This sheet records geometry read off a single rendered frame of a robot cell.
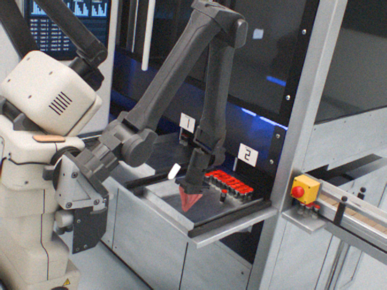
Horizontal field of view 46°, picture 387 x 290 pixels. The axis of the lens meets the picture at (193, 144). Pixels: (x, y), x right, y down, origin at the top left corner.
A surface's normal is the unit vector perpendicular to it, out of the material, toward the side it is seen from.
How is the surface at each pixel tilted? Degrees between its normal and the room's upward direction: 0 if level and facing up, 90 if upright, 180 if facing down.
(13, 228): 82
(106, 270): 0
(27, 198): 90
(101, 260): 0
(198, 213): 0
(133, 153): 100
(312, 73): 90
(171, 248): 90
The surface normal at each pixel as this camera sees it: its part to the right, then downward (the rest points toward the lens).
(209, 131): -0.70, 0.44
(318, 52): -0.72, 0.16
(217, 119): 0.68, 0.43
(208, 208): 0.15, -0.91
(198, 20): -0.45, -0.21
